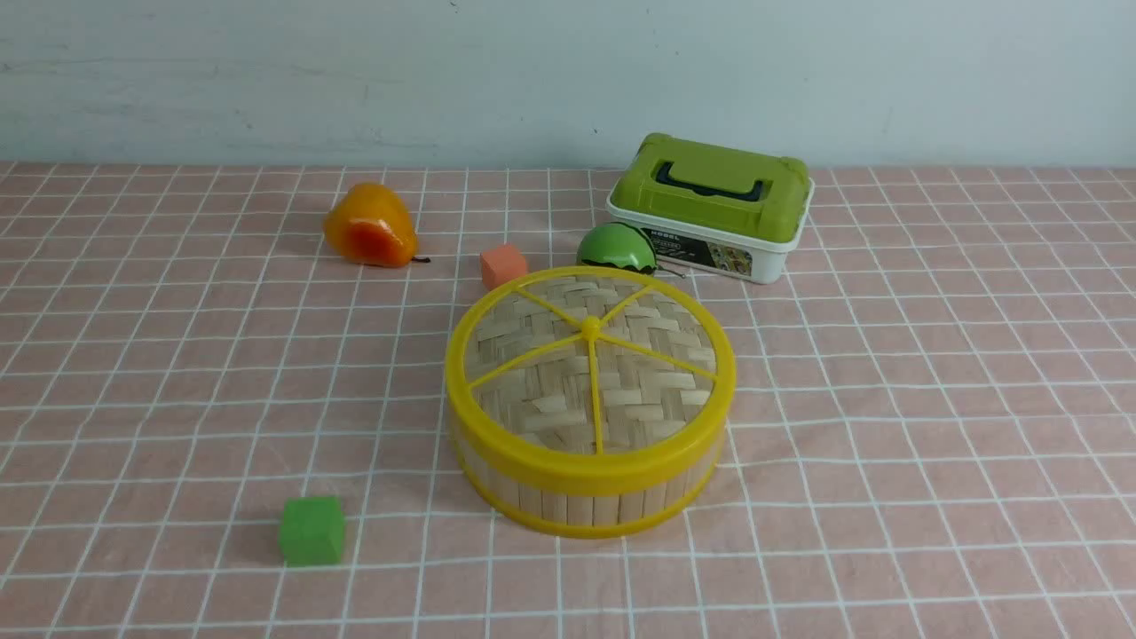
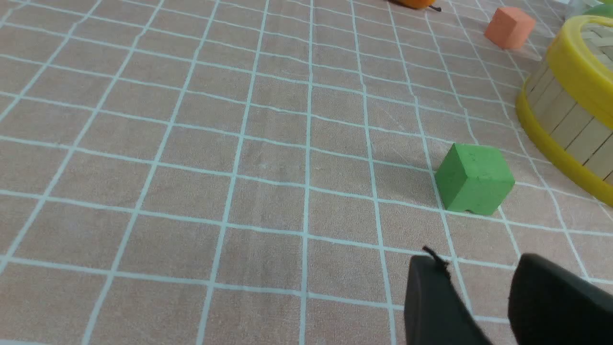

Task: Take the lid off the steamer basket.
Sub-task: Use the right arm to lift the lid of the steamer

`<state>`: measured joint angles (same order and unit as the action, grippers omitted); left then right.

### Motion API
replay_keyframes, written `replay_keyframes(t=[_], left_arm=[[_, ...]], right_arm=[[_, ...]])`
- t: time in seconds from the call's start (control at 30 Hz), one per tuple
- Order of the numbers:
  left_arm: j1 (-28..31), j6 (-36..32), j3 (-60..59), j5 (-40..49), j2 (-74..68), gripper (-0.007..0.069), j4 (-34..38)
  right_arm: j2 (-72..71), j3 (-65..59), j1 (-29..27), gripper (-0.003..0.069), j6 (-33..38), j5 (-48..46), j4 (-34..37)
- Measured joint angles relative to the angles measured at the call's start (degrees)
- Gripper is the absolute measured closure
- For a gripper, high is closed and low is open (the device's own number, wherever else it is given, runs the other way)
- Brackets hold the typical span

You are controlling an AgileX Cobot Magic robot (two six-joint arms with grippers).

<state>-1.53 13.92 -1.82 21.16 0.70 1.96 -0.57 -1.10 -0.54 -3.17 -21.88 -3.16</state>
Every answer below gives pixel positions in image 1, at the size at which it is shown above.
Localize yellow woven bamboo steamer lid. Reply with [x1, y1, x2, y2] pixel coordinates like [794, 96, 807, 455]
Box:
[444, 266, 736, 496]

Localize bamboo steamer basket yellow rim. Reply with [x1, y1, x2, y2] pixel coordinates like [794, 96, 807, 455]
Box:
[449, 423, 726, 539]

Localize orange foam cube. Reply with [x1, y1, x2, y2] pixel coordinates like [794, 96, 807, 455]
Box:
[481, 243, 529, 291]

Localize green toy watermelon slice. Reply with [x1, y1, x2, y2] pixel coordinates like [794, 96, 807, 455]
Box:
[576, 222, 659, 275]

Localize green lidded white plastic box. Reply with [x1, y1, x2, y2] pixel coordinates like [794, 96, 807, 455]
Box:
[607, 132, 815, 287]

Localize orange yellow toy pear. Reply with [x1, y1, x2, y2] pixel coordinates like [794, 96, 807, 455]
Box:
[323, 182, 431, 268]

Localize green foam cube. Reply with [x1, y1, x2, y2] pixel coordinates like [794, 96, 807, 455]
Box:
[279, 496, 346, 567]

